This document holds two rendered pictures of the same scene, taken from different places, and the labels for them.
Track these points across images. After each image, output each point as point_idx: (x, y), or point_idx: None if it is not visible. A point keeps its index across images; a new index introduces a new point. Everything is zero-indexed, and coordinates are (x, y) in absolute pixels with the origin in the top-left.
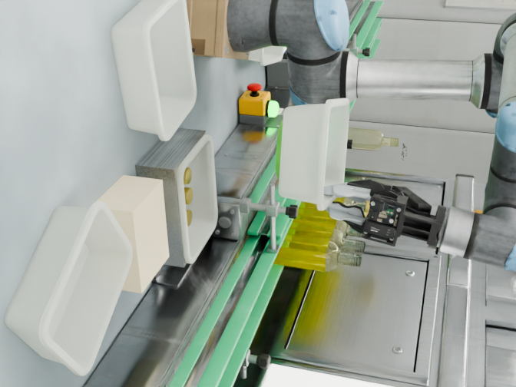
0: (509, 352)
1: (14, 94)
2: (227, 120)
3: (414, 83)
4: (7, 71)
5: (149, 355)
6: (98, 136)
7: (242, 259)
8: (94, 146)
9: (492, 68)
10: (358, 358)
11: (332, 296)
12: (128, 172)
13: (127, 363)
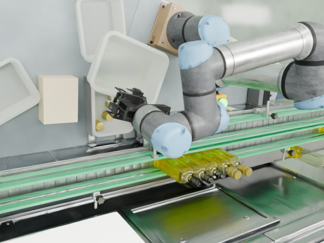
0: None
1: None
2: None
3: (247, 74)
4: None
5: (40, 159)
6: (53, 46)
7: (135, 154)
8: (47, 48)
9: (290, 67)
10: (156, 232)
11: (188, 206)
12: (76, 76)
13: (31, 157)
